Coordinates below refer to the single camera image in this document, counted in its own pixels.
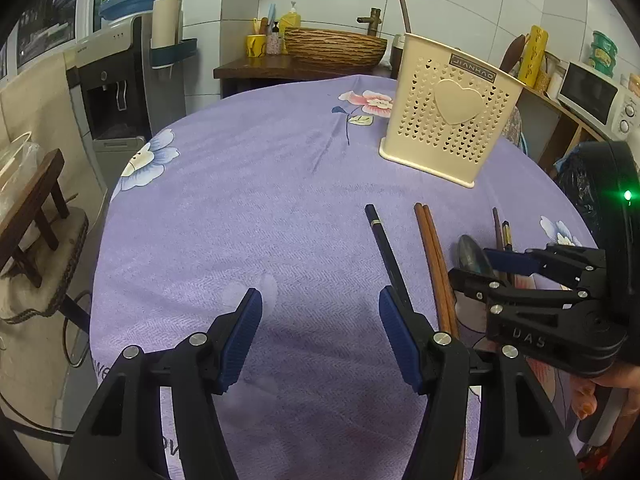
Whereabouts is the black plastic bag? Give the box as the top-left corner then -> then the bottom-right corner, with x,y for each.
552,142 -> 606,241

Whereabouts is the sliding window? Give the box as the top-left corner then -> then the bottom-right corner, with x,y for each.
0,0 -> 96,81

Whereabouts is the cream perforated utensil holder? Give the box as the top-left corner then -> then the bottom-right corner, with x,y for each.
379,32 -> 525,189

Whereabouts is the clear plastic bag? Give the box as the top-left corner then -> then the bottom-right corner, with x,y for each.
0,140 -> 41,192

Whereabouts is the woven brown basin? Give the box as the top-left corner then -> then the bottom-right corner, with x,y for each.
284,27 -> 388,66

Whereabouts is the white paper cup stack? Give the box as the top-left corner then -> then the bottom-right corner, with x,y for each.
151,0 -> 183,48

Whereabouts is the person's right hand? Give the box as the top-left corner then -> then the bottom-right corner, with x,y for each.
570,355 -> 640,421

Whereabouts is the grey water dispenser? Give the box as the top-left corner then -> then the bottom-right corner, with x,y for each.
65,15 -> 188,196

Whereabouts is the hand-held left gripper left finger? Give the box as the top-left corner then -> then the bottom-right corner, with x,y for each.
59,287 -> 264,480

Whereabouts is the bronze faucet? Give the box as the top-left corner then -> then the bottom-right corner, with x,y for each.
356,7 -> 383,37

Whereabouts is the dark wooden side table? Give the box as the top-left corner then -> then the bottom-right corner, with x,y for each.
214,55 -> 396,98

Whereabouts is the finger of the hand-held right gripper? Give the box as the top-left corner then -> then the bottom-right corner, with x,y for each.
448,267 -> 588,316
482,245 -> 608,286

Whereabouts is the white microwave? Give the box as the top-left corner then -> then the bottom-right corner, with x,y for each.
557,60 -> 640,141

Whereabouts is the floral fabric chair cover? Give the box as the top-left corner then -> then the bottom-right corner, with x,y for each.
502,105 -> 524,147

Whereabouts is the metal spoon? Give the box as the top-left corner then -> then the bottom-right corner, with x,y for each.
457,234 -> 496,281

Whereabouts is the wooden shelf unit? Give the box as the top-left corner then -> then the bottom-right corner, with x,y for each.
515,85 -> 608,171

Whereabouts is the dark wooden stool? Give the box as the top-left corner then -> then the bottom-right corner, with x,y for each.
0,149 -> 71,288

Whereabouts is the dark blue cup holder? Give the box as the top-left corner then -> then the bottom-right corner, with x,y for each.
150,37 -> 198,69

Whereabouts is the yellow soap dispenser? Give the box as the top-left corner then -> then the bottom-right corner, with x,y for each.
279,1 -> 302,31

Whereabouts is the purple floral tablecloth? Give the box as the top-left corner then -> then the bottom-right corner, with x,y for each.
90,74 -> 601,480

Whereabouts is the round rope-edged stool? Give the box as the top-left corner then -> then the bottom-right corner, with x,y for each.
0,207 -> 90,325

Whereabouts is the patterned pump bottle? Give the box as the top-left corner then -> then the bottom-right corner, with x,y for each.
266,21 -> 285,55

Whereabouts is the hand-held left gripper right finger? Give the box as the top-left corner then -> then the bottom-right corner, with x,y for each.
378,285 -> 583,480

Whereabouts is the glass jar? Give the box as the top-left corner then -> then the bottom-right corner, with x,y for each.
535,52 -> 568,101

